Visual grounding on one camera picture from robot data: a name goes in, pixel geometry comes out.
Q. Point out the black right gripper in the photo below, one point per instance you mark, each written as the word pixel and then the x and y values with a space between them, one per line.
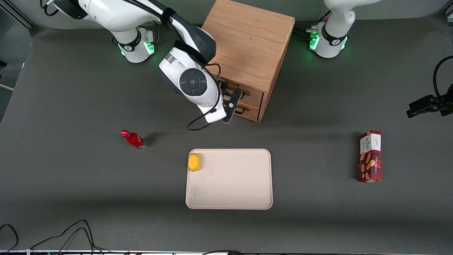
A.
pixel 224 88

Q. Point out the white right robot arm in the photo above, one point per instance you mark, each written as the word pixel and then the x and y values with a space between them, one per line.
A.
pixel 193 81

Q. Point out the wooden drawer cabinet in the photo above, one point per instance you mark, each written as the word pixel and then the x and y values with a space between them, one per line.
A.
pixel 247 35

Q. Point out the yellow lemon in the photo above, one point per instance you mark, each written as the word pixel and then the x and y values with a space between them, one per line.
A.
pixel 194 162

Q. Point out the cream plastic tray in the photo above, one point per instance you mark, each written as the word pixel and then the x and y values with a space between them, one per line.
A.
pixel 230 180

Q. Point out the red cola bottle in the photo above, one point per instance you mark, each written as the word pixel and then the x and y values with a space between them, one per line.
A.
pixel 134 140

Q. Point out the red snack box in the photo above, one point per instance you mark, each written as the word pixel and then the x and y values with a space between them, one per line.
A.
pixel 370 159

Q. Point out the grey metal frame rail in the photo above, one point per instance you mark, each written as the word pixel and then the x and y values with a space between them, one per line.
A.
pixel 17 16

